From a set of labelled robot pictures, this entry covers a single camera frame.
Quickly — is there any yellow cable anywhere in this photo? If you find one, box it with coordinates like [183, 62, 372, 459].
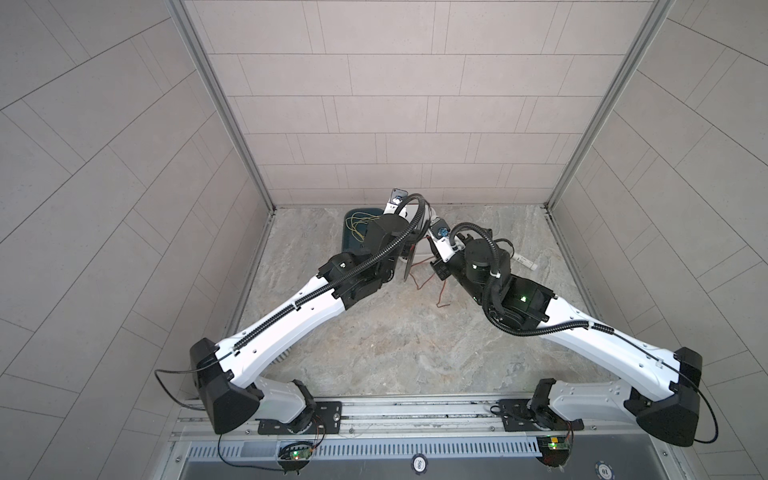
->
[346, 212, 382, 241]

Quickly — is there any dark teal plastic tray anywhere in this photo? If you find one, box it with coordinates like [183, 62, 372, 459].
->
[341, 208, 383, 251]

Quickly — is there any aluminium corner wall profile right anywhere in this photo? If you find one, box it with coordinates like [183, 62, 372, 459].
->
[544, 0, 675, 212]

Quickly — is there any aluminium corner wall profile left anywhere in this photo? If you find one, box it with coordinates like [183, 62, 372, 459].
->
[165, 0, 276, 216]

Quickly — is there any green circuit board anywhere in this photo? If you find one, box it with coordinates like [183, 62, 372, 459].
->
[278, 441, 315, 462]
[536, 436, 572, 468]

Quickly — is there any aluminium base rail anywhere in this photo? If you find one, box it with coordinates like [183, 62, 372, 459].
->
[166, 394, 672, 473]

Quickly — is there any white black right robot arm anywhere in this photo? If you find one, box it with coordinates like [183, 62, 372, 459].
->
[427, 219, 711, 447]

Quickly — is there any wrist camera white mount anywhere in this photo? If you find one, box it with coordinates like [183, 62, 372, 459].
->
[383, 189, 413, 220]
[427, 218, 465, 263]

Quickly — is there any red cable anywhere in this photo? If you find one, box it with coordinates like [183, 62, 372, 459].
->
[410, 236, 460, 310]

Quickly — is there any white glue stick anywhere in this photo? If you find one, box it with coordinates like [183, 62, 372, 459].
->
[513, 253, 538, 271]

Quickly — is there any ribbed grey ceramic cup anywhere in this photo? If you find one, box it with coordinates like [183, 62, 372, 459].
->
[272, 348, 291, 365]

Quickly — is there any grey perforated cable spool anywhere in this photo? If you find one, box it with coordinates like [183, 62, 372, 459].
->
[403, 242, 417, 282]

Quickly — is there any aluminium corner wall profile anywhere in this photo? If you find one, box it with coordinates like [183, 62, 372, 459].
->
[544, 0, 675, 212]
[165, 0, 276, 216]

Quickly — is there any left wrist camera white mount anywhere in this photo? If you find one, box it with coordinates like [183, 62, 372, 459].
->
[383, 189, 413, 220]

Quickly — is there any right green circuit board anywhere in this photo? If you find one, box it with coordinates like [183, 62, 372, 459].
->
[536, 436, 572, 468]

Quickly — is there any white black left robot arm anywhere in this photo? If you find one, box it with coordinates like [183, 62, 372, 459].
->
[186, 193, 431, 435]

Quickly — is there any left green circuit board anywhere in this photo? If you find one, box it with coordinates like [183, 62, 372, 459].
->
[278, 441, 315, 462]

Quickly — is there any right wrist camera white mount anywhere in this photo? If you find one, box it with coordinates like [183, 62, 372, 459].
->
[427, 218, 465, 263]

